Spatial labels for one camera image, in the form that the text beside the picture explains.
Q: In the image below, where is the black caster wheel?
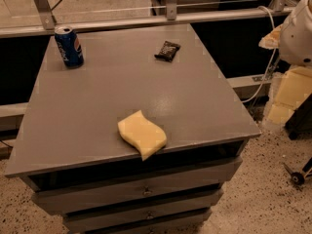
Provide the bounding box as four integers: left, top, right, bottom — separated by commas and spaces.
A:
284, 158, 312, 185

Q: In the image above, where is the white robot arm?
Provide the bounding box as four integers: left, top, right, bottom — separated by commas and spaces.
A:
258, 0, 312, 66

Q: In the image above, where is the white cable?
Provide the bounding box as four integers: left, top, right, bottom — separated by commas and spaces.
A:
241, 5, 281, 104

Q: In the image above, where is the yellow wavy sponge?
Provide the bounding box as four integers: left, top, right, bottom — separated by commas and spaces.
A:
118, 110, 167, 161

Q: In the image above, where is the blue pepsi can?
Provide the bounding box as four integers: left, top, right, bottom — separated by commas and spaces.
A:
55, 26, 84, 68

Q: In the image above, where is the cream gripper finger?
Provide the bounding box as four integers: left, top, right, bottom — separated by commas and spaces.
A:
258, 25, 282, 50

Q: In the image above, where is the grey metal railing frame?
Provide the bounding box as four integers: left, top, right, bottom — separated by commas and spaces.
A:
0, 0, 298, 38

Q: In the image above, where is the dark chocolate rxbar wrapper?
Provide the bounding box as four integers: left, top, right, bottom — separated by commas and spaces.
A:
155, 41, 180, 62

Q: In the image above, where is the grey drawer cabinet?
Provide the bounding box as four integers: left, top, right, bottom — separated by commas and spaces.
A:
5, 24, 259, 234

